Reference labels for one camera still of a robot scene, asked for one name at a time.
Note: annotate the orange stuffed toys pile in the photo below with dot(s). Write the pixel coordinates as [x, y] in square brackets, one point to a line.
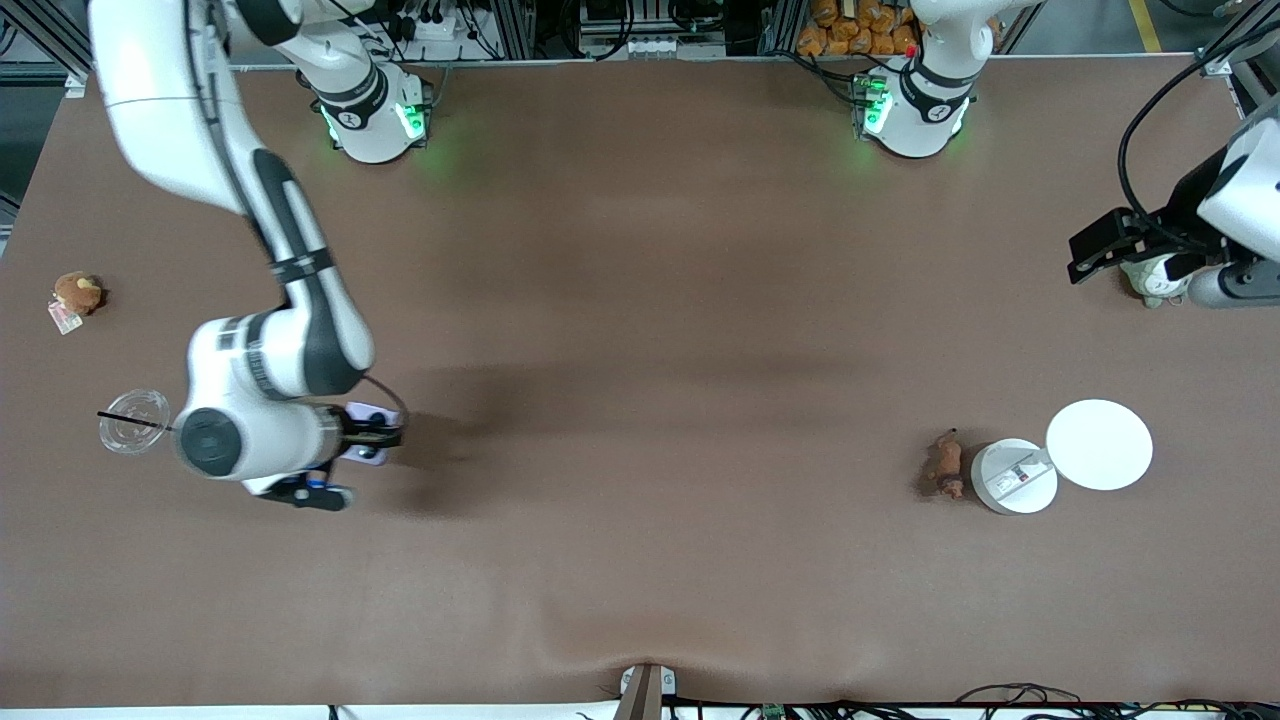
[850, 35]

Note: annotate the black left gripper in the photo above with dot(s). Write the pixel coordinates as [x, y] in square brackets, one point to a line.
[1178, 214]

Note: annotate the brown lion statue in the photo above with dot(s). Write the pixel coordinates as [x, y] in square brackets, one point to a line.
[945, 462]

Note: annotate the white round labelled container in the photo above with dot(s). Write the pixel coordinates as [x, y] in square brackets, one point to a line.
[1012, 478]

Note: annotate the clear plastic cup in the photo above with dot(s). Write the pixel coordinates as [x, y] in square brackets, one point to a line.
[130, 425]

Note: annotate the white round flat disc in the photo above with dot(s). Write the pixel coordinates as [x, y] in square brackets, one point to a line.
[1100, 445]

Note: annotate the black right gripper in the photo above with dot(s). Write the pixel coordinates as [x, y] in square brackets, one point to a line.
[352, 432]

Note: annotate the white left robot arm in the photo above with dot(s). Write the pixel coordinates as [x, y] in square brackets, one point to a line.
[915, 110]

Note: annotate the lilac flip phone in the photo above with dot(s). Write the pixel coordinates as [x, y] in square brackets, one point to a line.
[368, 411]

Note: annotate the metal table edge bracket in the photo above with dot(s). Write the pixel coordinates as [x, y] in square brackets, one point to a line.
[645, 695]

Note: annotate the brown plush toy with tag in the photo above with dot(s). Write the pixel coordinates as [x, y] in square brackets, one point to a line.
[76, 293]

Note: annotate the black drinking straw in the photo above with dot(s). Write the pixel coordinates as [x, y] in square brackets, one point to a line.
[130, 420]

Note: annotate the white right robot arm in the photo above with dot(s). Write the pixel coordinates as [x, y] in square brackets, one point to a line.
[150, 100]

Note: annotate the aluminium frame profile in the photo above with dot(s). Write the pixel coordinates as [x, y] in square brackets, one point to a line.
[45, 35]
[1235, 40]

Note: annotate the white multi-socket strip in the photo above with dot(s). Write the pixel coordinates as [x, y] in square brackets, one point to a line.
[655, 46]

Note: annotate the white power strip with plugs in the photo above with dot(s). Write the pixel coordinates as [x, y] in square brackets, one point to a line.
[445, 27]

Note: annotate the grey white plush creature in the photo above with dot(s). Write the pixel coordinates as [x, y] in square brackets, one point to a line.
[1160, 283]

